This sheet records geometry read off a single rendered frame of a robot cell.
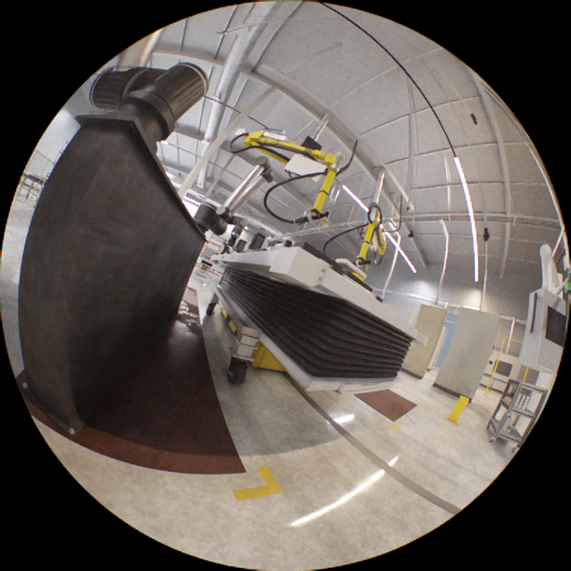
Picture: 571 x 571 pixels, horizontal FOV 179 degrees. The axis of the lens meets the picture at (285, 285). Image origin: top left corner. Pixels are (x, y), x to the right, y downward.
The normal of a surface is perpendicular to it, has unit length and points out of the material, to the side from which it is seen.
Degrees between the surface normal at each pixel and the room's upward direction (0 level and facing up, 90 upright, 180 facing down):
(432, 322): 90
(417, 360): 90
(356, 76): 176
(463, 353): 90
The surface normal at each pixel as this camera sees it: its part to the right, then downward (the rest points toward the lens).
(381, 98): -0.45, 0.89
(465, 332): -0.80, -0.36
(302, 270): 0.47, 0.14
